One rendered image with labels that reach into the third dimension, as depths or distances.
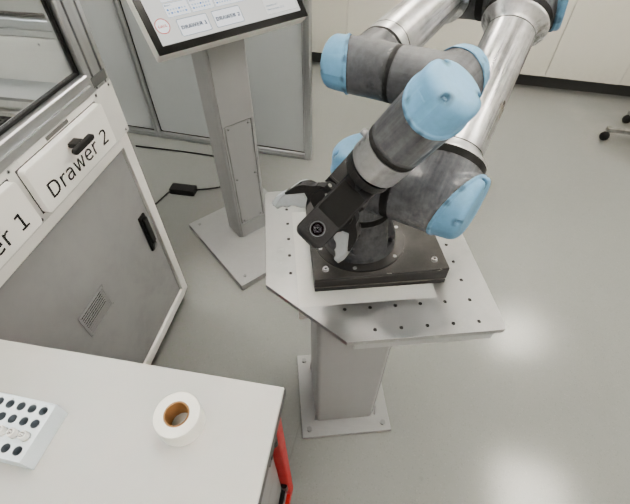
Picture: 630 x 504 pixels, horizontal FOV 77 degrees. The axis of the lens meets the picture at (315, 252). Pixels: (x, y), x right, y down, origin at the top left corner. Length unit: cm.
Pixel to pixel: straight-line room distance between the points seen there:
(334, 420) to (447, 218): 98
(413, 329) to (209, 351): 103
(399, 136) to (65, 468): 66
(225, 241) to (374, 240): 125
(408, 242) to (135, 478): 63
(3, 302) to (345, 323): 70
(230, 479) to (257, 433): 7
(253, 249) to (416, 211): 130
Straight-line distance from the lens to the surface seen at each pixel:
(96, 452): 75
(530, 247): 218
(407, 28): 67
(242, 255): 186
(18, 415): 79
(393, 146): 48
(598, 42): 361
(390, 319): 78
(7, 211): 97
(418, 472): 148
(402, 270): 80
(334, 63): 60
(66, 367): 84
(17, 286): 106
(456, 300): 84
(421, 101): 45
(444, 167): 67
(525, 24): 84
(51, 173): 104
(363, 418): 148
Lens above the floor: 141
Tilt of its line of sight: 48 degrees down
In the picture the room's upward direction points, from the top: straight up
